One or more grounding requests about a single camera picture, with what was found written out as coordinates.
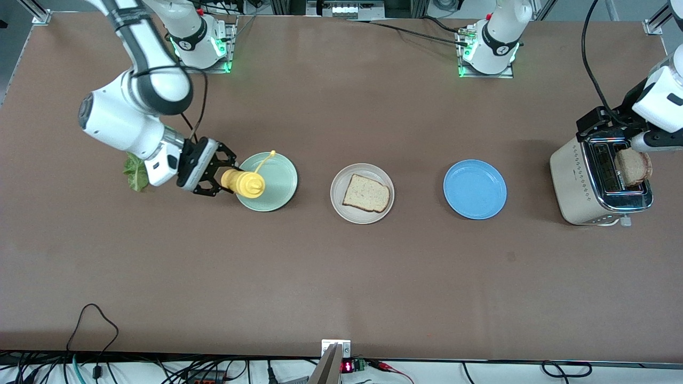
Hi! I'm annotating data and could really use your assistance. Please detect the yellow squeeze bottle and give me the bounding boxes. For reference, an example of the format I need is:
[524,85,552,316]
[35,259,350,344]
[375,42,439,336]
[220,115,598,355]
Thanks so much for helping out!
[220,150,277,199]

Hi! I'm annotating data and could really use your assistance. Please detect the dark toasted bread slice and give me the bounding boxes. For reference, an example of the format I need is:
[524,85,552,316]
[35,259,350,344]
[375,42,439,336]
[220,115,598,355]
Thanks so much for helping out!
[614,148,653,187]

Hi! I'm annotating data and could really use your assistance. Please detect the green lettuce leaf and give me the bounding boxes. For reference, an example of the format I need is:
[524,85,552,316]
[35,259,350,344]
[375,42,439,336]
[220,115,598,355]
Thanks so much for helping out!
[123,152,150,193]

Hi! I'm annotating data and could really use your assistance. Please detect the light bread slice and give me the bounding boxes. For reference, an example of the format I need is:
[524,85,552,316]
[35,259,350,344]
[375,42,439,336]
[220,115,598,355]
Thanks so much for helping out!
[342,174,391,214]

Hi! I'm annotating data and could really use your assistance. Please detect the pale green plate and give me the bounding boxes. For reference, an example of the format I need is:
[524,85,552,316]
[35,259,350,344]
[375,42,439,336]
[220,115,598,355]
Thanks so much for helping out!
[235,152,298,212]

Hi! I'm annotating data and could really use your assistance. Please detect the beige plate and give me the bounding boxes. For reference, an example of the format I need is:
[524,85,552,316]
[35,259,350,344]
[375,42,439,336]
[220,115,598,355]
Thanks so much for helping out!
[330,163,395,225]

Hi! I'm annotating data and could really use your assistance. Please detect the blue plate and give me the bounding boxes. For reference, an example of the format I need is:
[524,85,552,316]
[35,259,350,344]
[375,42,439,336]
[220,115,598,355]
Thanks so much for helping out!
[443,159,507,220]

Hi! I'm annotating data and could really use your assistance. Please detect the beige chrome toaster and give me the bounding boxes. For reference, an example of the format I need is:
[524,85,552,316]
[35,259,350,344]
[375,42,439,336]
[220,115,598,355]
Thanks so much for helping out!
[550,126,654,227]

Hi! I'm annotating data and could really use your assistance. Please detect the grey metal bar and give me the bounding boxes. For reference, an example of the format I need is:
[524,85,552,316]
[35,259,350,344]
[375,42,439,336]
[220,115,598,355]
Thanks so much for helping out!
[307,344,343,384]

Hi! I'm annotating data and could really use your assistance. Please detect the aluminium corner bracket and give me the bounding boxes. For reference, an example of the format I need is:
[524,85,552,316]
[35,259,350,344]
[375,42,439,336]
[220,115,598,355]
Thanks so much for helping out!
[643,0,683,36]
[16,0,52,25]

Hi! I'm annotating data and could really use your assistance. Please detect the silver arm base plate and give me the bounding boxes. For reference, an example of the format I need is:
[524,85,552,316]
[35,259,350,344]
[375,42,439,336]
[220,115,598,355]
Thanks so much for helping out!
[456,21,515,79]
[176,15,236,74]

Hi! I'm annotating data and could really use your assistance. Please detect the white toaster cord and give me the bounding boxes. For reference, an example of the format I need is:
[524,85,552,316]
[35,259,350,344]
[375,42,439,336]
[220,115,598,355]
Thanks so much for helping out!
[595,213,633,228]

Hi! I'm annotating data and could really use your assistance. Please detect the black table cable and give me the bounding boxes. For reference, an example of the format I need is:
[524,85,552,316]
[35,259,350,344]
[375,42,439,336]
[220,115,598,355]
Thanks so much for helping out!
[347,18,471,47]

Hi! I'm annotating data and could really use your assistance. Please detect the metal frame device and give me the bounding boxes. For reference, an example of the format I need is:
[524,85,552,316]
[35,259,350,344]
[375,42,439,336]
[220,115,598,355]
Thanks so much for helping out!
[306,0,386,20]

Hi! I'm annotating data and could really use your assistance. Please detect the small silver mounting bracket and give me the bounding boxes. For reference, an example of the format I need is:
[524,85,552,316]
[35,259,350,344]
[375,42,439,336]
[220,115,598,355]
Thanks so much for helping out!
[321,339,352,359]

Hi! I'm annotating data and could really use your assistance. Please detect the black looped cable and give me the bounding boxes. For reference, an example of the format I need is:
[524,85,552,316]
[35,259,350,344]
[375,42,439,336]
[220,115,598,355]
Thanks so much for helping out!
[66,303,120,380]

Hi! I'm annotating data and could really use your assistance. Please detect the black coiled cable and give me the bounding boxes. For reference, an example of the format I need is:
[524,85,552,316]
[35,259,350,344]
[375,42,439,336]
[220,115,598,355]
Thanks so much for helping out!
[542,361,594,379]

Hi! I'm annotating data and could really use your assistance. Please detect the red clip wires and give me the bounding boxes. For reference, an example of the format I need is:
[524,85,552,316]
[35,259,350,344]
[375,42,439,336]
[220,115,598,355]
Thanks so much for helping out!
[368,360,416,384]

